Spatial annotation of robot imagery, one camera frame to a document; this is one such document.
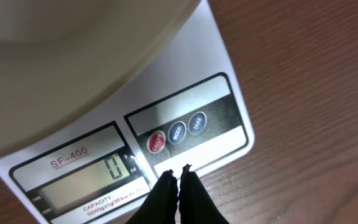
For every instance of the white digital kitchen scale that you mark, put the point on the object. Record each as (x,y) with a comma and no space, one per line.
(186,107)

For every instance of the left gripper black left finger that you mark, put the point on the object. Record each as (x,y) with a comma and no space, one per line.
(161,204)

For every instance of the white ceramic bowl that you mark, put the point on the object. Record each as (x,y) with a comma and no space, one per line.
(59,59)

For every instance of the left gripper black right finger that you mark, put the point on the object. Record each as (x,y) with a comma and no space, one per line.
(195,204)

